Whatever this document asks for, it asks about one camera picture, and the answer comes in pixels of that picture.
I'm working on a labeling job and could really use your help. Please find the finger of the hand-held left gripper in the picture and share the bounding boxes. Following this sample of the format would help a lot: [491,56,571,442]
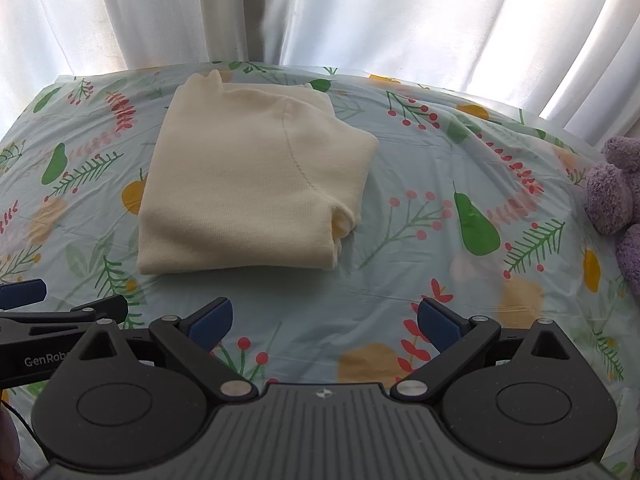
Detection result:
[0,279,49,312]
[0,294,129,337]

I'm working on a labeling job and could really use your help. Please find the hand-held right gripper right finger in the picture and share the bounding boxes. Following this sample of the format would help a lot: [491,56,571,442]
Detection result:
[390,297,573,403]

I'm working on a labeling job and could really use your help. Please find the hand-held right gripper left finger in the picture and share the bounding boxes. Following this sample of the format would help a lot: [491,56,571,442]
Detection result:
[70,297,258,403]

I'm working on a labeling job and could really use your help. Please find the cream knit sweater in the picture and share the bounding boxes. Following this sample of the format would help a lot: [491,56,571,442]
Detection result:
[136,71,379,277]

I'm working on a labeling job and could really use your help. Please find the floral fruit-print bed sheet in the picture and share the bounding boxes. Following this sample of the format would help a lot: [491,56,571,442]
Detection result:
[0,60,640,480]

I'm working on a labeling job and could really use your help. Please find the purple fuzzy cloth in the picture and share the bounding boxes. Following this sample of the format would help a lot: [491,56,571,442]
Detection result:
[585,135,640,306]

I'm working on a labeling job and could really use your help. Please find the white sheer curtain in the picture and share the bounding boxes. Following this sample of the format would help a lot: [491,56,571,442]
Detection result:
[0,0,640,148]

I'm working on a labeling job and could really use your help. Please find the thin black cable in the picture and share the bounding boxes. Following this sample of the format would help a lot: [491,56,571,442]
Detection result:
[0,391,45,461]

